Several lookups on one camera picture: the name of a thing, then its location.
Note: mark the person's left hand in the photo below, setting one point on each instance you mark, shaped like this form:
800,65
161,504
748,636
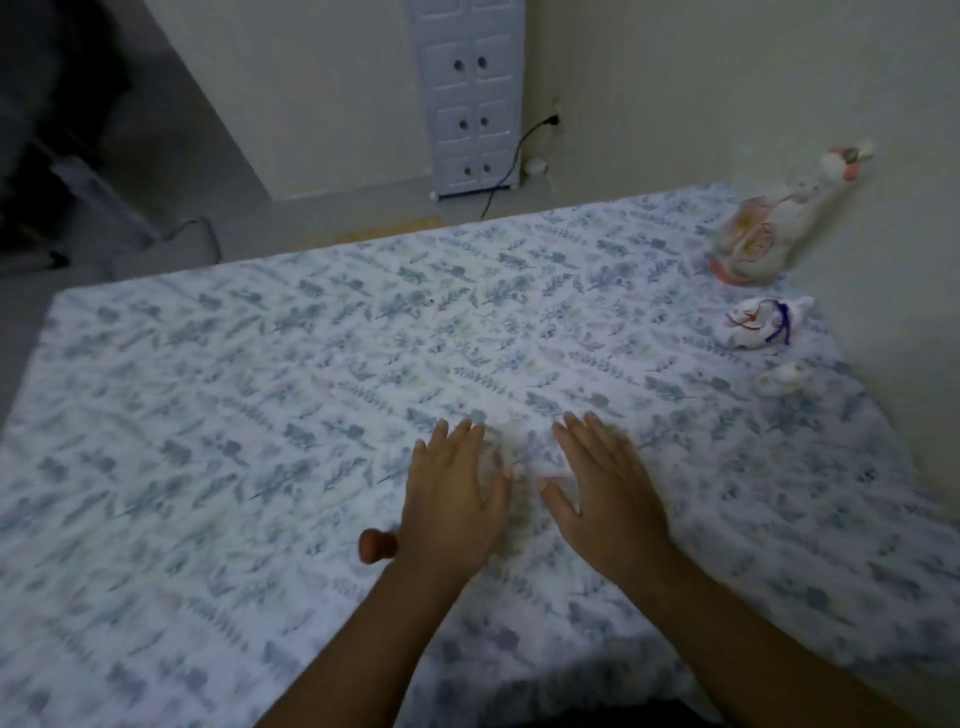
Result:
450,510

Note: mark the person's right hand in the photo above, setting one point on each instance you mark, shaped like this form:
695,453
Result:
611,510

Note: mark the person's left thumb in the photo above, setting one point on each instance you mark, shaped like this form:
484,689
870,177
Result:
502,489

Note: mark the person's right thumb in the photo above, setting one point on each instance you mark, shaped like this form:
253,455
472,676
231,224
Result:
557,499

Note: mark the person's right forearm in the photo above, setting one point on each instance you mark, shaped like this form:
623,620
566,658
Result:
742,652

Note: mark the person's left forearm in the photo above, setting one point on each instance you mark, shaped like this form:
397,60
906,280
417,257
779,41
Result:
360,645

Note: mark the white blue floral tablecloth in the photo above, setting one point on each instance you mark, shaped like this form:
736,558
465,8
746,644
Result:
262,420

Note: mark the small ceramic duck figurine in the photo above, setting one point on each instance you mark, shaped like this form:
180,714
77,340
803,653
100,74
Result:
782,379

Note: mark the medium ceramic duck figurine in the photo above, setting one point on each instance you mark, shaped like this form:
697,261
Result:
761,324

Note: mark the small white round object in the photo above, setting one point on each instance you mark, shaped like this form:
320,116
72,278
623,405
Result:
535,166

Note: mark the large ceramic duck figurine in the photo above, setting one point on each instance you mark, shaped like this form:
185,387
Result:
772,229

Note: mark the white panelled cabinet door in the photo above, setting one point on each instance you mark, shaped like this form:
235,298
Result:
469,97

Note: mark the grey floor appliance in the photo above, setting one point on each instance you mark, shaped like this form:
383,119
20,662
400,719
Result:
142,232

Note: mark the dark furniture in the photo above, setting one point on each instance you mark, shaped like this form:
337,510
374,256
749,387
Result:
45,112

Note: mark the wall power socket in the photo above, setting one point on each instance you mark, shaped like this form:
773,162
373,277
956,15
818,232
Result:
556,118

